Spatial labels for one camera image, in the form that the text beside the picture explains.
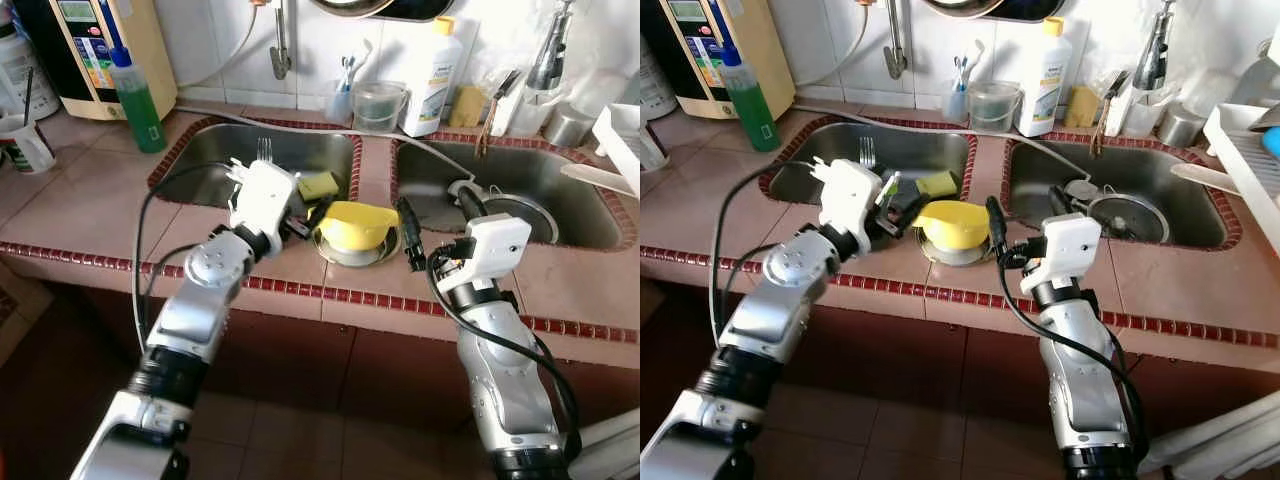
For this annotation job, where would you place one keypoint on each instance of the stainless steel bowl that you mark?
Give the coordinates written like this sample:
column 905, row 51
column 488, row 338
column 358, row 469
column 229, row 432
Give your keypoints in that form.
column 950, row 259
column 350, row 259

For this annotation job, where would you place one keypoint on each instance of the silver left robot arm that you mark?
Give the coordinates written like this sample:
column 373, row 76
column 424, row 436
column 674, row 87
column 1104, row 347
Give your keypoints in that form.
column 770, row 300
column 195, row 300

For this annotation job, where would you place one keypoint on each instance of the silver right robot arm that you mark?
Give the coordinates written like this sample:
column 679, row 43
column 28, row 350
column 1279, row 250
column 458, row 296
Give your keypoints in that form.
column 500, row 370
column 1080, row 370

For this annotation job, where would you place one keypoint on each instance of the yellow dish sponge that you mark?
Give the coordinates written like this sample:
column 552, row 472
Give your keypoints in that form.
column 320, row 186
column 938, row 183

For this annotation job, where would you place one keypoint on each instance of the metal fork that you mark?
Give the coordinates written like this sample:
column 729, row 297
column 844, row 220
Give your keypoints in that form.
column 868, row 150
column 264, row 150

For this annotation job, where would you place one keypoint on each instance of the round metal pot lid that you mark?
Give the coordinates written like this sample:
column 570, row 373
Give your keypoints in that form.
column 535, row 222
column 1130, row 218

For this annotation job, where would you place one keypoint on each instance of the steel sink basin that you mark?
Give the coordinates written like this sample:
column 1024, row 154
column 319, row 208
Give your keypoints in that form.
column 210, row 160
column 1190, row 215
column 580, row 215
column 810, row 150

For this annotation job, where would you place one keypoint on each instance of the yellow sponge block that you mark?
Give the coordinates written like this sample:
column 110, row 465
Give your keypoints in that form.
column 1080, row 106
column 466, row 106

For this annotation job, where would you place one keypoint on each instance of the white plastic holder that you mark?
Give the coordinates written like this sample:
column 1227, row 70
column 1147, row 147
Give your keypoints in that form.
column 1140, row 115
column 530, row 112

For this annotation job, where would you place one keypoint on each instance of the small steel cup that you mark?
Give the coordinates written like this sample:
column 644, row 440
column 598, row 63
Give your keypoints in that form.
column 570, row 128
column 1182, row 130

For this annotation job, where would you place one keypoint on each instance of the white detergent bottle yellow cap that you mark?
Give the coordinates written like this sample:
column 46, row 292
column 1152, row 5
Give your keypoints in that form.
column 1043, row 80
column 430, row 80

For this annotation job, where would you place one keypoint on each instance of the dark brown base cabinet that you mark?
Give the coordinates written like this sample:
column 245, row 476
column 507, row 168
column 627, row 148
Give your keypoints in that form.
column 920, row 350
column 330, row 350

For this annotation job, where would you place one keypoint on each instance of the white plastic spatula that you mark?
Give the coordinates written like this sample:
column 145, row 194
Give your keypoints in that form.
column 1205, row 178
column 600, row 180

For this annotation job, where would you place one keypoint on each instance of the white blue toothbrush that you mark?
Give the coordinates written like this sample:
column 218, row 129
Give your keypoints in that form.
column 964, row 72
column 350, row 72

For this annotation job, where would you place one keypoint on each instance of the beige appliance tube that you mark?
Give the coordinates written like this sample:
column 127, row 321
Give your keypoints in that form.
column 848, row 55
column 235, row 55

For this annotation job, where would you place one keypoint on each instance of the white dish rack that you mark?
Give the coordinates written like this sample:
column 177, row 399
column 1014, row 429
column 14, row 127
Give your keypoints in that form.
column 1245, row 170
column 620, row 140

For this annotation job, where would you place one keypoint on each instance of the chrome sink faucet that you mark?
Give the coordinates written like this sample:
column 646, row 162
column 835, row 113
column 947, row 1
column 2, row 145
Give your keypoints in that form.
column 1152, row 60
column 548, row 60

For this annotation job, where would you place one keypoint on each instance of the green dish soap bottle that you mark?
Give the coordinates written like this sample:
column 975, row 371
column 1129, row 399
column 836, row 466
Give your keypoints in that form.
column 140, row 110
column 755, row 110

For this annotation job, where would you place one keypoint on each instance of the hanging steel pan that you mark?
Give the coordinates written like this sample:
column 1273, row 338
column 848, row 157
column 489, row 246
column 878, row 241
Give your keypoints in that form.
column 985, row 8
column 370, row 8

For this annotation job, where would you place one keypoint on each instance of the large white plastic jug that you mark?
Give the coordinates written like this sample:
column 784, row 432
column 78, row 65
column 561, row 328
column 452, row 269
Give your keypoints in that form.
column 25, row 75
column 655, row 85

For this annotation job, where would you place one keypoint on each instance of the blue plate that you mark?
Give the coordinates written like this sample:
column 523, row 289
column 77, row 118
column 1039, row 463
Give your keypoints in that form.
column 1272, row 143

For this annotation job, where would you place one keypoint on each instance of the beige water ionizer appliance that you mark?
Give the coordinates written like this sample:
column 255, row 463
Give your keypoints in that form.
column 80, row 50
column 700, row 50

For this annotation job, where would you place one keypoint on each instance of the white printed mug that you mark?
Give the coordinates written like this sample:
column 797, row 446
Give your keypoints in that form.
column 28, row 148

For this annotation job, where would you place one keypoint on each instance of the dark spoon in mug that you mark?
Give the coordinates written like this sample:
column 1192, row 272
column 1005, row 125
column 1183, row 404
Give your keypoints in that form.
column 28, row 95

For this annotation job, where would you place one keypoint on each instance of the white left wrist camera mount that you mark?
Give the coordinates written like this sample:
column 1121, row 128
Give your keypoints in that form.
column 848, row 200
column 262, row 200

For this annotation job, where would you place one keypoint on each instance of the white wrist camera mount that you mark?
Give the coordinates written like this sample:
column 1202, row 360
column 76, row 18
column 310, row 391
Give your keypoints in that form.
column 495, row 245
column 848, row 200
column 1070, row 245
column 262, row 200

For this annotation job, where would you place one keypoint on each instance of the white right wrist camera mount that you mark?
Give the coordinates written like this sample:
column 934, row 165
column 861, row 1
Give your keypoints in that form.
column 495, row 245
column 1070, row 245

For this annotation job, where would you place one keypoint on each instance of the metal wall tap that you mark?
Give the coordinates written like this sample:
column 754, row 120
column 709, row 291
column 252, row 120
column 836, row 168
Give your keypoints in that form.
column 895, row 55
column 280, row 55

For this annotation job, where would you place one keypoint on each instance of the grey folding frame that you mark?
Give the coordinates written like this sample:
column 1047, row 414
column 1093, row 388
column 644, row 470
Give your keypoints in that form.
column 1210, row 435
column 610, row 450

